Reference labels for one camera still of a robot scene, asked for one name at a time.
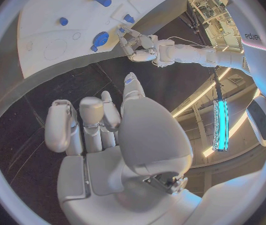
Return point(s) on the glowing light bar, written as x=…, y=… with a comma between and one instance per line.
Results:
x=221, y=125

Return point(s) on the workshop rack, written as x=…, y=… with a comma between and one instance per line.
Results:
x=217, y=20

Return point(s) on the small blue peg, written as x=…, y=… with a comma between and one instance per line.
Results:
x=121, y=30

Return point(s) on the white task board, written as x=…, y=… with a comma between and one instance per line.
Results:
x=76, y=22

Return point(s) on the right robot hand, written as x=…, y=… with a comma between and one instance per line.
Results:
x=146, y=135

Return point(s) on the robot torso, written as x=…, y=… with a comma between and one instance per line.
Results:
x=254, y=60

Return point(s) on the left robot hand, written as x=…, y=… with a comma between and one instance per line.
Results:
x=135, y=45

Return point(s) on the blue gear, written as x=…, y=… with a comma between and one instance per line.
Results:
x=101, y=39

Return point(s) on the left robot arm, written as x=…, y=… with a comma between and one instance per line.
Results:
x=200, y=55

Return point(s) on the blue plug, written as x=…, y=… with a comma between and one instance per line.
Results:
x=129, y=18

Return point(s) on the blue short cylinder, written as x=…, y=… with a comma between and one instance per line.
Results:
x=63, y=21

